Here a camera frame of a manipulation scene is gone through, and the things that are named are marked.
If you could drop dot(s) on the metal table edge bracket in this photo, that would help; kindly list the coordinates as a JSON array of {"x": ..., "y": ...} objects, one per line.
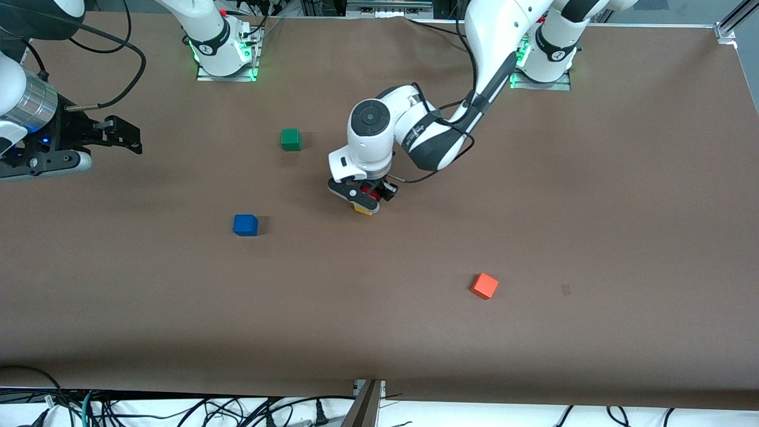
[{"x": 366, "y": 406}]

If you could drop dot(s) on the yellow cube block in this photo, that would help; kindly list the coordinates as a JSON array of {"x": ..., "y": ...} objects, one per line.
[{"x": 363, "y": 209}]

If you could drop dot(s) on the green cube block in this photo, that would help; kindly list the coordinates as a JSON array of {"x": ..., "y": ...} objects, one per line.
[{"x": 290, "y": 139}]

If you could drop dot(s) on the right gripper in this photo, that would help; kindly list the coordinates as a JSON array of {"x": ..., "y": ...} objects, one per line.
[{"x": 70, "y": 131}]

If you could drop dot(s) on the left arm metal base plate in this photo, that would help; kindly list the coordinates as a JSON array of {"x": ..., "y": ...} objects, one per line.
[{"x": 557, "y": 86}]

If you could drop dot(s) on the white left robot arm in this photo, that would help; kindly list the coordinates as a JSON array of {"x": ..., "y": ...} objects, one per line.
[{"x": 370, "y": 121}]

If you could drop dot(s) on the blue cube block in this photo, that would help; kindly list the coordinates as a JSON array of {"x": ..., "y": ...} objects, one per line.
[{"x": 245, "y": 225}]

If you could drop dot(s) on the orange cube block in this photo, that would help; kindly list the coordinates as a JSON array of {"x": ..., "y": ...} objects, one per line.
[{"x": 484, "y": 286}]

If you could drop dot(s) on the aluminium frame profile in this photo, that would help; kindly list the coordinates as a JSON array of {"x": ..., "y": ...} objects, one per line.
[{"x": 732, "y": 24}]

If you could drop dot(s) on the red cube block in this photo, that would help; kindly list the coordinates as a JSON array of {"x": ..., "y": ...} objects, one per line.
[{"x": 373, "y": 193}]

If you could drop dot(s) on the silver rail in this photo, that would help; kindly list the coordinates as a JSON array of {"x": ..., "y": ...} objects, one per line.
[{"x": 388, "y": 7}]

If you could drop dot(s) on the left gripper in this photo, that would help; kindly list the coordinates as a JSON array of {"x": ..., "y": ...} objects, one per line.
[{"x": 380, "y": 190}]

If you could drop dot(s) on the black power plug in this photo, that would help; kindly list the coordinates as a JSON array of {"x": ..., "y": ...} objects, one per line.
[{"x": 321, "y": 415}]

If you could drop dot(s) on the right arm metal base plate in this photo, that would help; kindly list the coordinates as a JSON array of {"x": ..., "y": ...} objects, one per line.
[{"x": 207, "y": 77}]

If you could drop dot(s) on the brown table cover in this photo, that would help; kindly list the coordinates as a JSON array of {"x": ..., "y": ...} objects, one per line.
[{"x": 379, "y": 332}]

